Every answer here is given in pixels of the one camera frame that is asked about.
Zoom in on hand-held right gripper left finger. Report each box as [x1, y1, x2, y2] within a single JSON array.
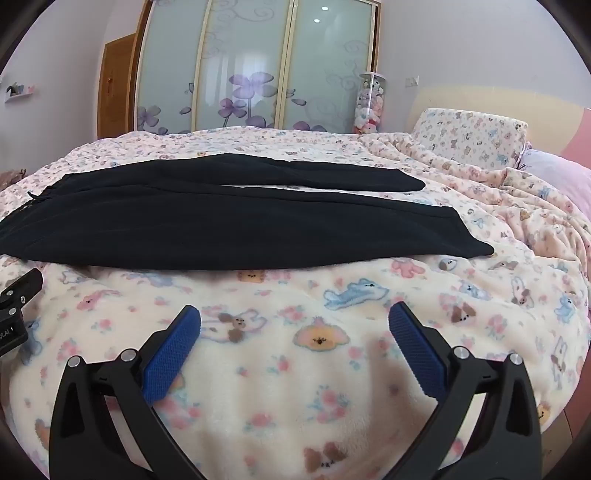
[[48, 305, 206, 480]]

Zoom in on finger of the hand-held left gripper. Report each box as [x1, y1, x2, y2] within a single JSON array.
[[0, 270, 44, 317]]

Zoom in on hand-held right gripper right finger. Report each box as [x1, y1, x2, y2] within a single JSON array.
[[388, 302, 543, 480]]

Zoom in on black pants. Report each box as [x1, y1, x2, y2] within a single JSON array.
[[0, 154, 496, 271]]

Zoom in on printed fleece blanket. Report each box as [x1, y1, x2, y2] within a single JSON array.
[[0, 124, 591, 480]]

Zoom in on wooden door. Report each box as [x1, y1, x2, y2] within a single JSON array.
[[98, 34, 140, 139]]

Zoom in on printed pillow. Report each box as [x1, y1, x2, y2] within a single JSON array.
[[410, 108, 529, 171]]

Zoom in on purple pillow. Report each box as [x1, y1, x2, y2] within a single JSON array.
[[517, 148, 591, 220]]

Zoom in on clear cylinder of plush toys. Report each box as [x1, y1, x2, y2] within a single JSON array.
[[353, 73, 387, 136]]

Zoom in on yellow and pink headboard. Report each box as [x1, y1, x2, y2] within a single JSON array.
[[413, 85, 591, 160]]

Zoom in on wardrobe with floral glass doors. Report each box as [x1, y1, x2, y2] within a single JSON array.
[[134, 0, 382, 136]]

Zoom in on white wall shelf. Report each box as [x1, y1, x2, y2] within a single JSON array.
[[4, 83, 38, 100]]

